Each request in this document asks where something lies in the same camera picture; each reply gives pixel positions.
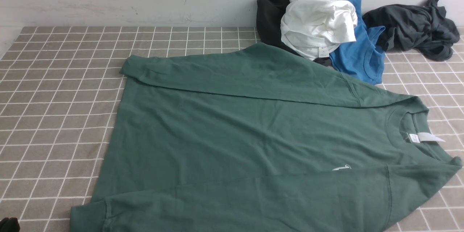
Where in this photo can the black garment under pile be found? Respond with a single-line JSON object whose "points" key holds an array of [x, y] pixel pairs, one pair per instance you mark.
{"points": [[268, 25]]}

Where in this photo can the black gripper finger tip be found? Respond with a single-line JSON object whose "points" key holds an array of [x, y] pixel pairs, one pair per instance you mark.
{"points": [[9, 225]]}

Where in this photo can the brown checkered tablecloth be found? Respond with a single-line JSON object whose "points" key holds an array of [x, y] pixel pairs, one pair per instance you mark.
{"points": [[60, 89]]}

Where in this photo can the dark grey crumpled shirt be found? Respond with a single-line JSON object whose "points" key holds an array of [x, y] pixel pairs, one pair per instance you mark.
{"points": [[424, 28]]}

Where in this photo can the green long sleeve shirt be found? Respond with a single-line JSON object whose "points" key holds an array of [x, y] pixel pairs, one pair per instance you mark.
{"points": [[260, 140]]}

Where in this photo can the white crumpled shirt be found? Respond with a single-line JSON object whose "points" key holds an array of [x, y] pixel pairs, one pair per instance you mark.
{"points": [[315, 28]]}

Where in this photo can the blue shirt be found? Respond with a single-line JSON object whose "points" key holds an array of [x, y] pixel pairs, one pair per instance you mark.
{"points": [[362, 59]]}

